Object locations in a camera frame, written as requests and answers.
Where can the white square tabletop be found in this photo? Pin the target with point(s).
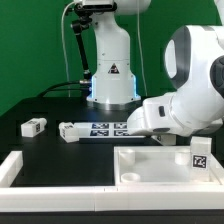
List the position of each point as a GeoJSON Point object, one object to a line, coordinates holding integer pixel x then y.
{"type": "Point", "coordinates": [160, 165]}

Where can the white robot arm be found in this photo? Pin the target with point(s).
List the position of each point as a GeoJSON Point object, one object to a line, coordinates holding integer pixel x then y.
{"type": "Point", "coordinates": [194, 62]}

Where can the white marker tag sheet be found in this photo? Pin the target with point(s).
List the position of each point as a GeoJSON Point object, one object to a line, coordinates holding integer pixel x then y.
{"type": "Point", "coordinates": [102, 130]}

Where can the white U-shaped obstacle fence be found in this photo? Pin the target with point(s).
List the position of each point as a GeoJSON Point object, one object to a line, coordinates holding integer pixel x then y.
{"type": "Point", "coordinates": [102, 198]}

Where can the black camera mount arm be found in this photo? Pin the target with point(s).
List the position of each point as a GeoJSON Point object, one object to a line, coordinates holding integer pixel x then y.
{"type": "Point", "coordinates": [78, 26]}

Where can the camera on mount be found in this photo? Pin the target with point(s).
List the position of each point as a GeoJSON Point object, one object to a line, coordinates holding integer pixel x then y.
{"type": "Point", "coordinates": [97, 4]}

